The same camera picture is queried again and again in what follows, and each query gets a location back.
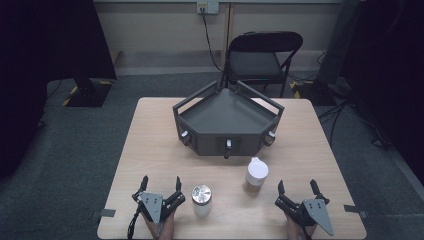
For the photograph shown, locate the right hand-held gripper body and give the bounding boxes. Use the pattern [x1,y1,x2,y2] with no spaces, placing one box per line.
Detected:
[274,194,335,237]

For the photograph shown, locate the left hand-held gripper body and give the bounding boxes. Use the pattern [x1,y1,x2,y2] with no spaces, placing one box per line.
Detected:
[131,190,187,225]

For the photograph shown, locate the glass jar with silver lid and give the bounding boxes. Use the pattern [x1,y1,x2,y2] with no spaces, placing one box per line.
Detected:
[191,184,214,218]

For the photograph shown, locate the white plastic cup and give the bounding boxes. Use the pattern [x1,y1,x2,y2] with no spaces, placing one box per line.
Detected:
[242,156,270,197]

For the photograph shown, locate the person's left hand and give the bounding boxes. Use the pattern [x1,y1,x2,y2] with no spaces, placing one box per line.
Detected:
[142,210,177,240]

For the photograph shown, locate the person's right hand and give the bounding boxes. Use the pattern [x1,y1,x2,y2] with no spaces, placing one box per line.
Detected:
[285,216,318,240]

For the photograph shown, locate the grey tape strip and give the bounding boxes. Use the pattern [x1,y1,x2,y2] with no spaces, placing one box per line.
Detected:
[343,204,369,220]
[90,208,117,220]

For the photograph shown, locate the black stand base, striped tape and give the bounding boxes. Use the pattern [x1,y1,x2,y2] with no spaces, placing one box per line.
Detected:
[61,77,113,108]
[289,79,338,107]

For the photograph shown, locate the black folding chair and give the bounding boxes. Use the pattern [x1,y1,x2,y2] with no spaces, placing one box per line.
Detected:
[220,30,305,99]

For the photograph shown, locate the dark curtain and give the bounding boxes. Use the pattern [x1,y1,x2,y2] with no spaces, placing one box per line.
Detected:
[0,0,118,179]
[342,0,424,186]

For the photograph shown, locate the right hand-held gripper black cable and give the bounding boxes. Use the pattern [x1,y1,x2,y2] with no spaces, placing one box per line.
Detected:
[299,222,314,240]

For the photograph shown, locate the hand-held gripper black cable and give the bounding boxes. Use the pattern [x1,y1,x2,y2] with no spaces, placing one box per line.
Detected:
[127,202,144,240]
[299,222,314,240]

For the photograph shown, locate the left hand-held gripper black cable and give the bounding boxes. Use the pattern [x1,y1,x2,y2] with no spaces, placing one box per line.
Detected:
[127,202,144,240]

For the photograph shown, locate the black floor cables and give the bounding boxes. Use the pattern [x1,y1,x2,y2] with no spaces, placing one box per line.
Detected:
[316,49,391,149]

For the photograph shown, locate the black wall socket cable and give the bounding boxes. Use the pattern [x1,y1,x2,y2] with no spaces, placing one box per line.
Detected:
[199,7,224,73]

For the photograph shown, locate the grey upright post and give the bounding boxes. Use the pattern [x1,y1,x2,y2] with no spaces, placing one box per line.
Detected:
[315,0,362,85]

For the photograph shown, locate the wall power socket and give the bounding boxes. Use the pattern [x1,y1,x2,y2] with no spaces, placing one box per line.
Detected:
[196,1,220,15]

